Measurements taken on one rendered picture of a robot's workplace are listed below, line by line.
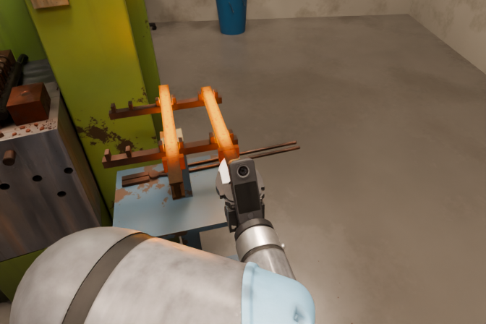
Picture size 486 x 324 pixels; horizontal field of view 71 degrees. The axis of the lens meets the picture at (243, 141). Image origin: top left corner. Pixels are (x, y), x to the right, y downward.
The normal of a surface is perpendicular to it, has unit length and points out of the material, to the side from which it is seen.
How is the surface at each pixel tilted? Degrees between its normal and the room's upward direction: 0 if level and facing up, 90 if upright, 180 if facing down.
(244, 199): 56
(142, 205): 0
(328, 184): 0
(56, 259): 20
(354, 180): 0
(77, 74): 90
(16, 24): 90
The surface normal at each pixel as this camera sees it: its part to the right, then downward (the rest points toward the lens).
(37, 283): -0.49, -0.58
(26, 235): 0.37, 0.56
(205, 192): -0.03, -0.79
